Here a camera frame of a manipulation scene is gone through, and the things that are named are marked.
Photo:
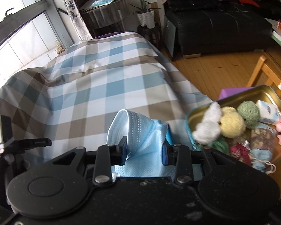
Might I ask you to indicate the patterned curtain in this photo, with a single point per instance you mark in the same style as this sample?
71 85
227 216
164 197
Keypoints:
77 20

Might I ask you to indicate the round side table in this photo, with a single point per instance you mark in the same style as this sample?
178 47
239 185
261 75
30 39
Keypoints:
105 18

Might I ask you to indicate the yellow towel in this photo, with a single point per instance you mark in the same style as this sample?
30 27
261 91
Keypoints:
232 124

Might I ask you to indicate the purple box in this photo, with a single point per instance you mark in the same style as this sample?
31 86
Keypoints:
226 92

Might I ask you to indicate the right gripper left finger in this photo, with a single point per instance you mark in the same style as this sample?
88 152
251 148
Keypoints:
121 151

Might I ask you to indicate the green yarn ball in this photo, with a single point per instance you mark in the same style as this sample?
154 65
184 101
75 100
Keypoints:
250 113

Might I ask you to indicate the green edged coffee table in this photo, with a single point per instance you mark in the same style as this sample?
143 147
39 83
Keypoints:
276 33

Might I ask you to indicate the potted plant white pot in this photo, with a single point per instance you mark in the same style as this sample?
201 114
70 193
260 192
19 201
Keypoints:
146 13

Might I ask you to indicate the checkered tablecloth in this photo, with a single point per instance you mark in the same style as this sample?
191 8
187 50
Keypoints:
74 98

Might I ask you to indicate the light blue face mask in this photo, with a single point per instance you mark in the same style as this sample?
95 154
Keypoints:
145 138

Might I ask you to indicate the wooden chair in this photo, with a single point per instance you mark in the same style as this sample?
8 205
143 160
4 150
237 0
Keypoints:
269 71

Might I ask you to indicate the red cushion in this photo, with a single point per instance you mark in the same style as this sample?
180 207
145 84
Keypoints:
250 2

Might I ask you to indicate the black leather sofa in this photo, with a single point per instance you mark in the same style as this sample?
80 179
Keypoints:
213 26

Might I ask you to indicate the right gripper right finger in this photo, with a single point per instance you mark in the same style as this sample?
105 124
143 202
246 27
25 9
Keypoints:
167 154

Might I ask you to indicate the teal gold metal tin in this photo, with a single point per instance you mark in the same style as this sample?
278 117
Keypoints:
263 92

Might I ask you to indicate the dark plant stool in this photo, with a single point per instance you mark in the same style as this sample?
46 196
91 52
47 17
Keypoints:
153 35

